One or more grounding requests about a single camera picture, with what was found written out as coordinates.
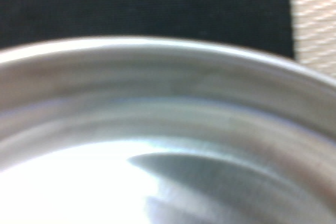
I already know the round silver metal plate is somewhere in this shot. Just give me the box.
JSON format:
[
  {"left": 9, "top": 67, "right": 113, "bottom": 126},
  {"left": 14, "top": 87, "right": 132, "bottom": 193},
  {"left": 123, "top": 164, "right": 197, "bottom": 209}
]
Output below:
[{"left": 0, "top": 37, "right": 336, "bottom": 224}]

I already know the beige woven placemat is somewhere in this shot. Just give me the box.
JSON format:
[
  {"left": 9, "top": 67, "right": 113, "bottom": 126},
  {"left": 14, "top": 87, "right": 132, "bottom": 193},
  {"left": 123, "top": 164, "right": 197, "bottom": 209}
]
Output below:
[{"left": 291, "top": 0, "right": 336, "bottom": 77}]

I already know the black tablecloth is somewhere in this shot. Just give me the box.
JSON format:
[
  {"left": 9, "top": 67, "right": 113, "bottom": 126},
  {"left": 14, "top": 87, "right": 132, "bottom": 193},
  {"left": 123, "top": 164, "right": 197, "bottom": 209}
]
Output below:
[{"left": 0, "top": 0, "right": 294, "bottom": 57}]

